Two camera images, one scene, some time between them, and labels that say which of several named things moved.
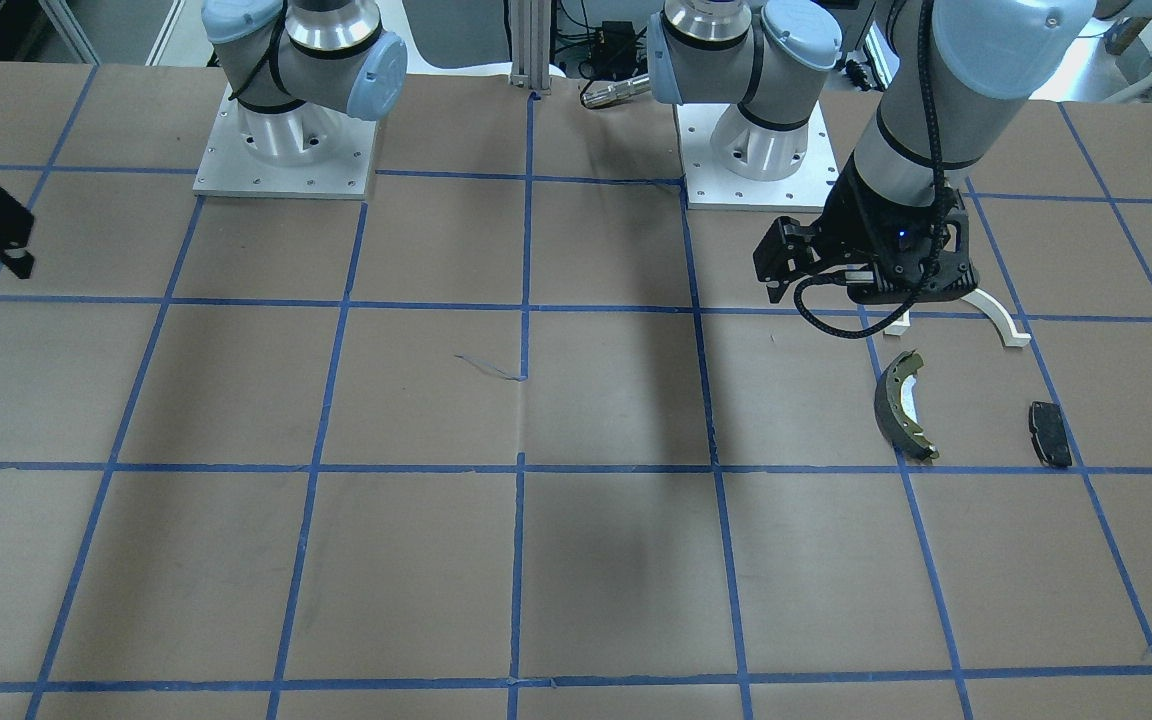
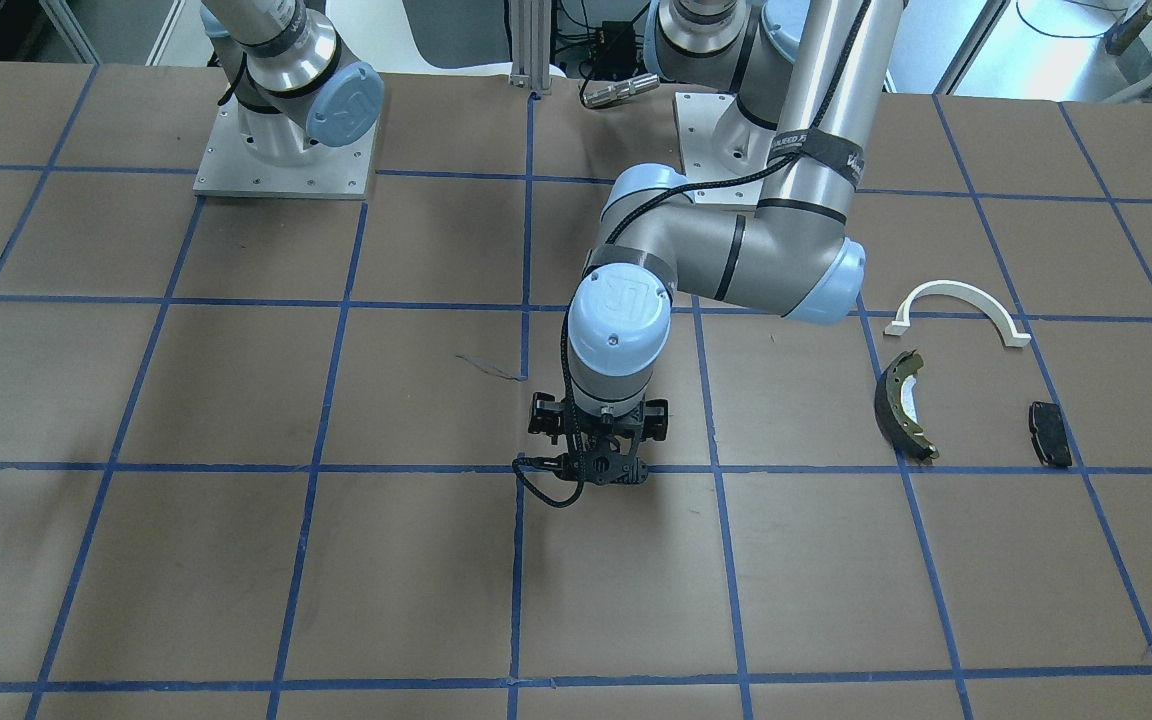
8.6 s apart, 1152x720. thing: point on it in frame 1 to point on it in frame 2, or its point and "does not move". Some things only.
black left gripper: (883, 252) to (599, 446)
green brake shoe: (895, 408) does not move
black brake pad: (1050, 435) does not move
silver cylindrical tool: (612, 93) does not move
